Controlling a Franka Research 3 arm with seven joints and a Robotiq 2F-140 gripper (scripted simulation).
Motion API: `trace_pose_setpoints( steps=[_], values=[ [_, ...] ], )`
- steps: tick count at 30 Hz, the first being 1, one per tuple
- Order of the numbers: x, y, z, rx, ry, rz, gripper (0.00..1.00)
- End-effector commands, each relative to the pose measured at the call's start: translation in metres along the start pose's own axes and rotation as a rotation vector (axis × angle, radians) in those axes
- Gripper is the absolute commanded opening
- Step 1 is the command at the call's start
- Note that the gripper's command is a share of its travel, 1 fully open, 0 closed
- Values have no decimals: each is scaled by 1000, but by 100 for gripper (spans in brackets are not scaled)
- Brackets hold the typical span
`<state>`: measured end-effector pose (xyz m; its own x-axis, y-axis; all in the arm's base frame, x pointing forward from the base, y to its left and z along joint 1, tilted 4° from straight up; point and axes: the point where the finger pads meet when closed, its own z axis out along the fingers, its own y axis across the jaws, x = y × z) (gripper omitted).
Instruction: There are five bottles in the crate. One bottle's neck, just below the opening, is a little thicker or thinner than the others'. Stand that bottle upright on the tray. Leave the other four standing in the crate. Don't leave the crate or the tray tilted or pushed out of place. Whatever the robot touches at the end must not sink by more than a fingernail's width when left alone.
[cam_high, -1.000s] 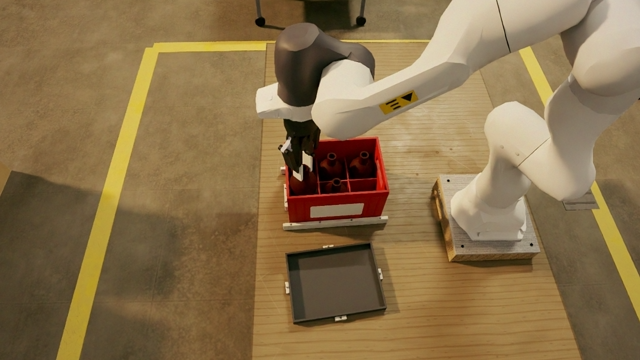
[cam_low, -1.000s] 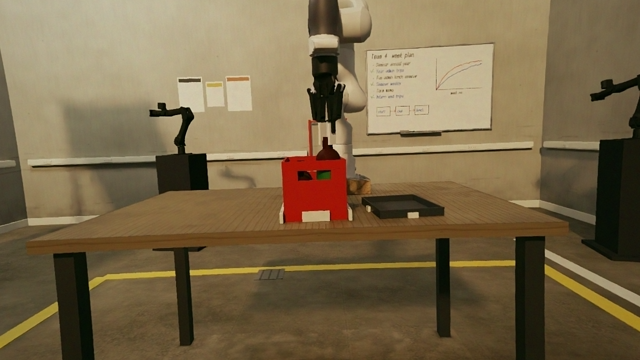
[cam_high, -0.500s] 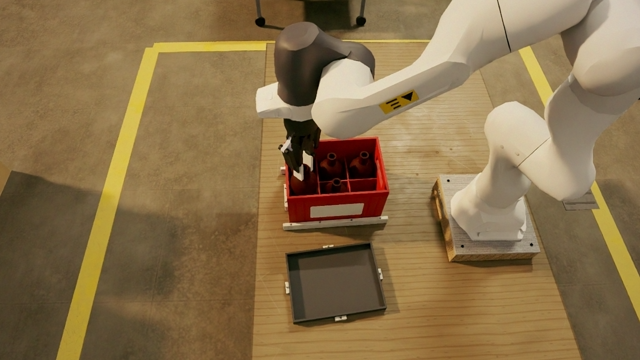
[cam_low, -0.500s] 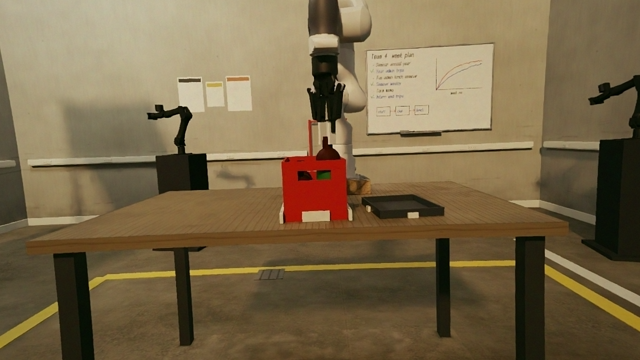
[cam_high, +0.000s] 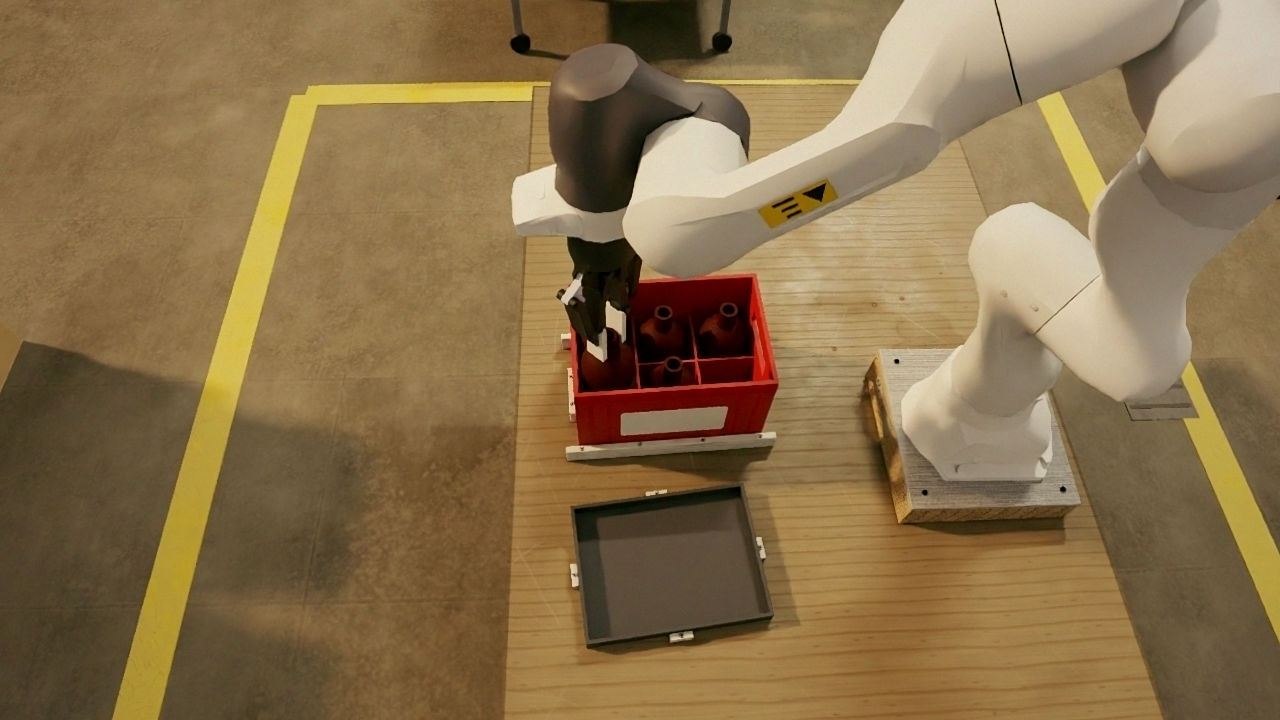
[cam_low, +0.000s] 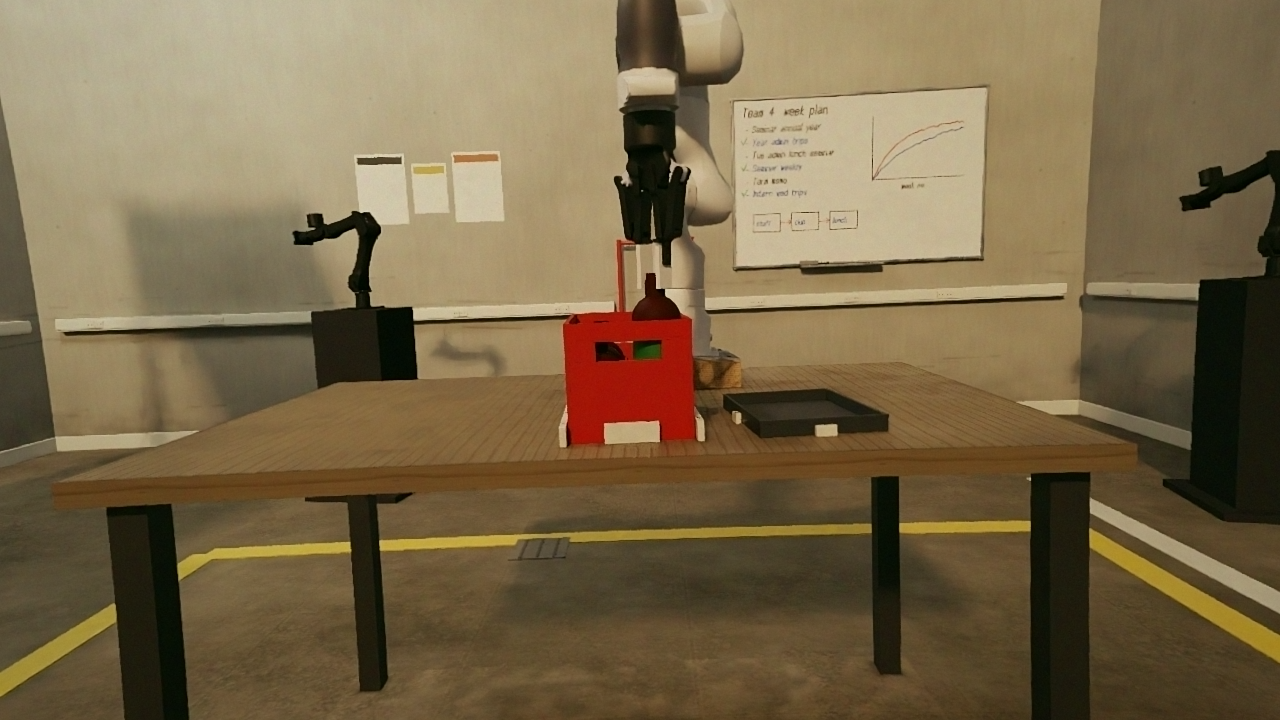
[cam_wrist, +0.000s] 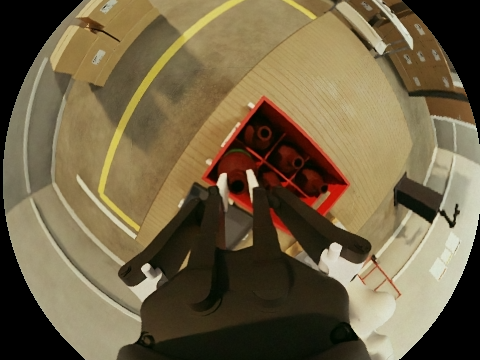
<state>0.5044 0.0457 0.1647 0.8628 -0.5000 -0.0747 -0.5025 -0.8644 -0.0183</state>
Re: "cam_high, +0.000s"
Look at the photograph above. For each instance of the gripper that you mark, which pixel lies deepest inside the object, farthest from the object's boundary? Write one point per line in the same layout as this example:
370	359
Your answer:
602	270

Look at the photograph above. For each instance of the red divided crate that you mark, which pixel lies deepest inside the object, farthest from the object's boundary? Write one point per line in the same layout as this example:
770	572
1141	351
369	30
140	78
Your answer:
736	392

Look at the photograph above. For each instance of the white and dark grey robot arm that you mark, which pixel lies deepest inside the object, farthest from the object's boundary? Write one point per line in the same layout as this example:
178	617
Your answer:
1205	90

